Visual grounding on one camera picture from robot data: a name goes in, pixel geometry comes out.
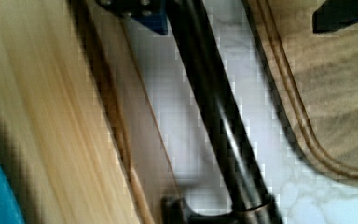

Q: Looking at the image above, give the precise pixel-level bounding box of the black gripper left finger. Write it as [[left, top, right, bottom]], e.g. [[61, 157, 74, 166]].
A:
[[95, 0, 168, 35]]

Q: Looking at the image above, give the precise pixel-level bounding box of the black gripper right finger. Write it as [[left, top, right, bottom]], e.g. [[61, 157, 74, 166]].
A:
[[312, 0, 358, 34]]

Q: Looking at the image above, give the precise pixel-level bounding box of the wooden drawer with black handle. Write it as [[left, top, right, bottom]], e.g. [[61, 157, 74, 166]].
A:
[[83, 0, 284, 224]]

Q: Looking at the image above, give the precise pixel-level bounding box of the wooden drawer box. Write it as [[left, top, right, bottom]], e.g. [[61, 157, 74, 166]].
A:
[[0, 0, 177, 224]]

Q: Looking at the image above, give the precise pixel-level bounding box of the wooden cutting board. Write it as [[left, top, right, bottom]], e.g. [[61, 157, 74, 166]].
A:
[[242, 0, 358, 187]]

